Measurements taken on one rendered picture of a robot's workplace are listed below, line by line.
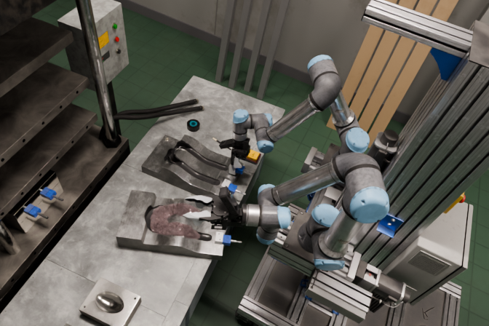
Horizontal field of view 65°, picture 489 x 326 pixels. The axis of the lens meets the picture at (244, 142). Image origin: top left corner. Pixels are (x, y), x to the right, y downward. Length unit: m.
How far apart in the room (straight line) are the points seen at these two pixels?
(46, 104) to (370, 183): 1.42
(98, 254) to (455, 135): 1.58
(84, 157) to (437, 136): 1.80
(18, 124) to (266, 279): 1.65
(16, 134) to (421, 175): 1.61
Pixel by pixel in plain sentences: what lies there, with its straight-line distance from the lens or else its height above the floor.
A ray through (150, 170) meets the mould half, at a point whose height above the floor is 0.85.
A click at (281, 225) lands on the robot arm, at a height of 1.45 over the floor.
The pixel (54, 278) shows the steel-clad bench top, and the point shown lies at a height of 0.80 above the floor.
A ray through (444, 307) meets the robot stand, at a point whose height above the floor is 0.23.
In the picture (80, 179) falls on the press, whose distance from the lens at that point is 2.26.
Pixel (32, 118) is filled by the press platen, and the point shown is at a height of 1.29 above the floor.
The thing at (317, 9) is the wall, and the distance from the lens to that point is 3.75.
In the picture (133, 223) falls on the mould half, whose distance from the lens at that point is 1.92.
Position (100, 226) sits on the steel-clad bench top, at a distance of 2.07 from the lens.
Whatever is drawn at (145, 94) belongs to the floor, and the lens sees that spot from 3.80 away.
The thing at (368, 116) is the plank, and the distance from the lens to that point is 3.61.
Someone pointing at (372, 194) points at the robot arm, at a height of 1.68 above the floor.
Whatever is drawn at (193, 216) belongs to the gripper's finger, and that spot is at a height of 1.47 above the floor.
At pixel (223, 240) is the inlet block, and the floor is 0.87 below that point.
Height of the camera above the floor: 2.59
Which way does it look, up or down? 49 degrees down
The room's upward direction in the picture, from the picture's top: 11 degrees clockwise
